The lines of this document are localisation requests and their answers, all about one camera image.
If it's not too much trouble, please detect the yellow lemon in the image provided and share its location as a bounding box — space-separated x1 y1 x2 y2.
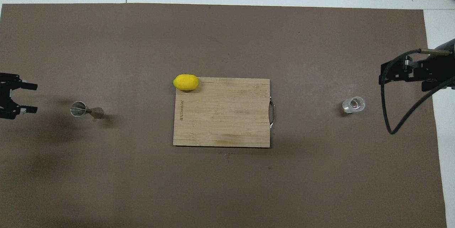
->
173 74 199 91

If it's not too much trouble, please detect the brown table mat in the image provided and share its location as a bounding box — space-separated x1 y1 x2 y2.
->
0 3 448 228

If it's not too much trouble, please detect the metal jigger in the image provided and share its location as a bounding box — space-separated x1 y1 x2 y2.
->
70 101 105 119

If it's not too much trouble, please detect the clear glass cup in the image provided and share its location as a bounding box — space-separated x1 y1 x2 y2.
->
342 96 366 113

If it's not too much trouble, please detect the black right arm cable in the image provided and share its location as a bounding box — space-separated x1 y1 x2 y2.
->
379 48 455 135

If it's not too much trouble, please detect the wooden cutting board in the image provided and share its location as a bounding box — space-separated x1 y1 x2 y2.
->
173 77 276 148

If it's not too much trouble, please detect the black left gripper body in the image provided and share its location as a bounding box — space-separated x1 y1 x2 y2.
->
0 80 15 113

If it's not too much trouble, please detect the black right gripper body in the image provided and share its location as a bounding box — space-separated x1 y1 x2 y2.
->
409 55 455 86

